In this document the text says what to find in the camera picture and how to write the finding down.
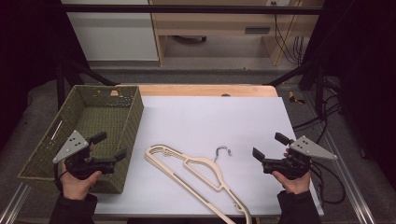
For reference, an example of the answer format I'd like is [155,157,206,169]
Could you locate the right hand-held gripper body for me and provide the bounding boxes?
[262,134,338,181]

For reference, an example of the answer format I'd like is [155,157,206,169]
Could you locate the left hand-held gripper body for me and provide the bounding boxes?
[51,130,117,181]

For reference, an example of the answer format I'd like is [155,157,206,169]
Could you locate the green woven basket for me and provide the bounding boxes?
[17,84,145,194]

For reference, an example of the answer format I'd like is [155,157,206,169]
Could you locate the person's right hand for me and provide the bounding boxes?
[272,148,312,195]

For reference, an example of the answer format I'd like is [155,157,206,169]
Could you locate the person's left hand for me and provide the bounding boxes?
[59,155,104,202]

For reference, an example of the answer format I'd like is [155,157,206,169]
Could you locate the yellow and black tool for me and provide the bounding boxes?
[288,91,306,105]

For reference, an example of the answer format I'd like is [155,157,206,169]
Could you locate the black metal stand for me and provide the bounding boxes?
[265,58,325,117]
[55,58,120,110]

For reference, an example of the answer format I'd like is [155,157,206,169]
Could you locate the white paper sheet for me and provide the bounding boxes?
[92,95,325,217]

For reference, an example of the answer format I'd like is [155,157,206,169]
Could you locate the white cabinet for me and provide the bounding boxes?
[61,0,160,63]

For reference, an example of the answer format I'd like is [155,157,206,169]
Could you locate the dark curtain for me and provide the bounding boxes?
[0,0,92,150]
[301,0,396,183]

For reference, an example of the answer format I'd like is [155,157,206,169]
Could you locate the light wooden desk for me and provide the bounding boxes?
[148,0,325,67]

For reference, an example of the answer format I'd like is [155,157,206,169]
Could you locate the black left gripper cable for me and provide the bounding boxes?
[53,162,68,192]

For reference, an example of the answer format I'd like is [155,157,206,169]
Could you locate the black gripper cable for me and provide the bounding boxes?
[53,162,68,192]
[309,160,347,205]

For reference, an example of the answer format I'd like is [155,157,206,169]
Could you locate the black floor cables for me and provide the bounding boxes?
[292,77,344,152]

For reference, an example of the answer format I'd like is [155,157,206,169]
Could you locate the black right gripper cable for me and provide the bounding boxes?
[309,160,347,205]

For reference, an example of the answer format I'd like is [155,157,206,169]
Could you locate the aluminium rail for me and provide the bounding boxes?
[0,182,33,224]
[303,92,378,224]

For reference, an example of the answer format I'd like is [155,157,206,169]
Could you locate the black hanging cables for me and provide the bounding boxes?
[271,1,310,66]

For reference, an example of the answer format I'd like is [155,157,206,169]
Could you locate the grey drawer handle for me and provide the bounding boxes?
[244,26,271,35]

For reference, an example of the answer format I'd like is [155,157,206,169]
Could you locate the black horizontal frame bar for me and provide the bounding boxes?
[61,4,323,15]

